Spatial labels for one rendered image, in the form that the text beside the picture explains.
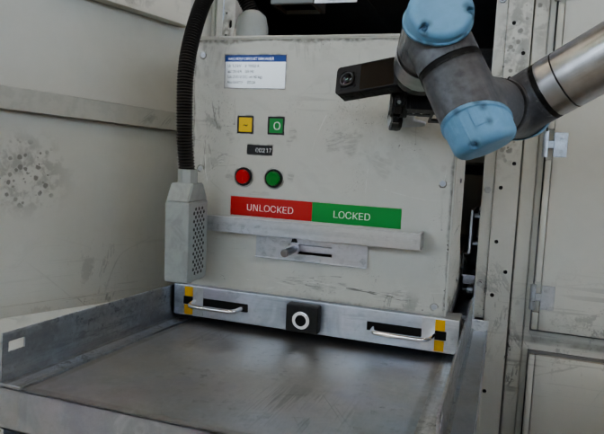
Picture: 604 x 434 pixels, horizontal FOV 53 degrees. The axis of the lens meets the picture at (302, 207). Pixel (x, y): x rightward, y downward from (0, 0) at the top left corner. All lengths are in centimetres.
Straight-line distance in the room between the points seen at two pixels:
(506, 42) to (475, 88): 63
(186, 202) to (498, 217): 63
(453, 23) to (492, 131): 12
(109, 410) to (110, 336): 28
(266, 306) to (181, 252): 19
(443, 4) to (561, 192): 65
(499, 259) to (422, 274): 28
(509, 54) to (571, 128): 19
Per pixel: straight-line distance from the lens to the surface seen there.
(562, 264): 128
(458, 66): 70
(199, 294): 118
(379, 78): 87
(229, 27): 148
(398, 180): 104
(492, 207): 129
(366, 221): 105
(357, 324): 108
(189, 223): 106
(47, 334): 94
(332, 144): 106
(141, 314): 113
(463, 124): 69
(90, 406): 82
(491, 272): 130
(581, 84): 79
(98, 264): 130
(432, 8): 71
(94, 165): 127
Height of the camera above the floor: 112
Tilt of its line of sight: 3 degrees down
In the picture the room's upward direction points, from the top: 4 degrees clockwise
